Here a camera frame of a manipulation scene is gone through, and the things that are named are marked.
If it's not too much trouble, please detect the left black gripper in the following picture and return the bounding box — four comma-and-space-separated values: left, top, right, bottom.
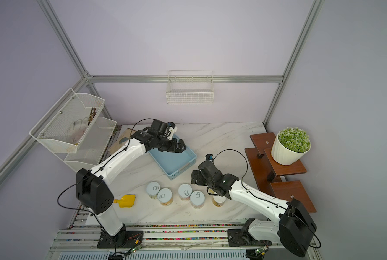
158, 136, 187, 153

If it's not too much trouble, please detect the light blue plastic basket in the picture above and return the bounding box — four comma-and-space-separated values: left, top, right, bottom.
149, 147, 197, 180

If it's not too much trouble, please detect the pink label can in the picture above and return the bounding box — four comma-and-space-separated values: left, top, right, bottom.
178, 184, 192, 200
190, 191, 205, 209

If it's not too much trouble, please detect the orange label can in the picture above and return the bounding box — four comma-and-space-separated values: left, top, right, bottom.
157, 188, 173, 206

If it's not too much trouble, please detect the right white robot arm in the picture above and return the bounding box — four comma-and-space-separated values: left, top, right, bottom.
191, 160, 317, 257

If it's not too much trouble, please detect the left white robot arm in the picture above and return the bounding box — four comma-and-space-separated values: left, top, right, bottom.
76, 119, 186, 244

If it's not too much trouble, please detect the upside-down orange can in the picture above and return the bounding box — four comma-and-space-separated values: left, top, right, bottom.
212, 195, 227, 207

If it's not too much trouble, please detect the green label can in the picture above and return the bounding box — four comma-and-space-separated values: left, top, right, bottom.
146, 182, 161, 199

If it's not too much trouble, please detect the beige work glove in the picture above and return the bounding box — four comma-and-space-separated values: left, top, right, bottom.
109, 128, 135, 155

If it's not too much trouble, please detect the yellow plastic scoop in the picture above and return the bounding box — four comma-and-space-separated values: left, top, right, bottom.
113, 194, 136, 208

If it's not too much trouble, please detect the brown wooden step shelf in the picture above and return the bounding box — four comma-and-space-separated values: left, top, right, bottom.
245, 132, 317, 213

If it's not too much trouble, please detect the white pot green plant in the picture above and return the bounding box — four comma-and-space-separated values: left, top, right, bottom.
271, 127, 311, 165

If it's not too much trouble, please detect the clear plastic bag in shelf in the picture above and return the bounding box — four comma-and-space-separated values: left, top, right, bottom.
67, 118, 89, 145

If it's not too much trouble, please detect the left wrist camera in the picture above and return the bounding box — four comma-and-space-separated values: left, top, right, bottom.
165, 122, 177, 140

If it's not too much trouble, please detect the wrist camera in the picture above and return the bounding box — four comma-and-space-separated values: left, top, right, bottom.
205, 154, 214, 161
165, 122, 177, 140

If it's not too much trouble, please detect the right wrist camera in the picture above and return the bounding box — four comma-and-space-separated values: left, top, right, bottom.
205, 154, 214, 161

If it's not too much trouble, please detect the white wire wall basket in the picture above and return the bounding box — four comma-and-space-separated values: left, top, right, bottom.
166, 70, 215, 105

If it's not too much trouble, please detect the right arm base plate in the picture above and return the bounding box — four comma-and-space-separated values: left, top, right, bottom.
227, 229, 272, 247

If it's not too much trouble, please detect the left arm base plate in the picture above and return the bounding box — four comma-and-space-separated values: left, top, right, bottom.
97, 230, 144, 249

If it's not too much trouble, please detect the white wire wall shelf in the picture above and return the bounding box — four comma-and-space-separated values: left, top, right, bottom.
29, 89, 117, 172

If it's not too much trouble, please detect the aluminium frame rail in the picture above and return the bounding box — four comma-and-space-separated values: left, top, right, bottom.
88, 75, 284, 83

